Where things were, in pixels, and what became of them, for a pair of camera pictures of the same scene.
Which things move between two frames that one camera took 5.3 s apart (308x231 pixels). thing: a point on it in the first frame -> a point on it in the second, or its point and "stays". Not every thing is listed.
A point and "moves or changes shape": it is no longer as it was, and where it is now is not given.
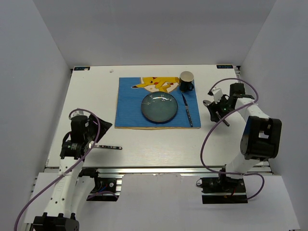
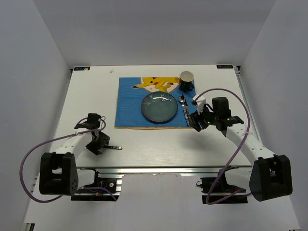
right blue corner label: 225,66 stays
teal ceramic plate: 159,107 stays
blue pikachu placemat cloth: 132,90 stays
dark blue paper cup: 186,79 stays
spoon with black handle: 207,102 moves or changes shape
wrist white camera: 217,94 -> 201,102
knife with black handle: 187,111 stays
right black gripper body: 222,107 -> 206,118
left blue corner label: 82,68 stays
